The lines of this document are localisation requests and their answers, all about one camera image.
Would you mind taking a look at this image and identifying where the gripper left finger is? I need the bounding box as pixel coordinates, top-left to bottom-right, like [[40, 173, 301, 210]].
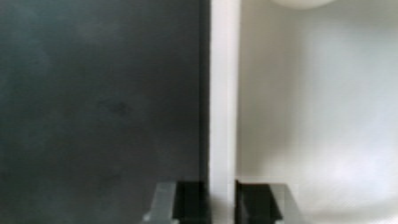
[[139, 181, 211, 224]]

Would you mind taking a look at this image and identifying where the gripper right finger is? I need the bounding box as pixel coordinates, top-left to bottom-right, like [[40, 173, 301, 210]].
[[234, 183, 305, 224]]

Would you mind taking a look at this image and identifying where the white square table top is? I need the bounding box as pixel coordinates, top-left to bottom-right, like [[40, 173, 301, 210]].
[[209, 0, 398, 224]]

